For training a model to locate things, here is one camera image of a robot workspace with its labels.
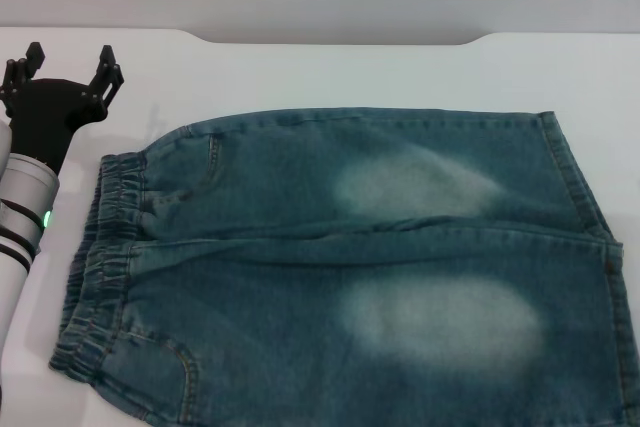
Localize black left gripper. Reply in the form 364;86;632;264
0;41;125;174

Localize blue denim shorts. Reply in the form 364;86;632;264
48;106;629;427

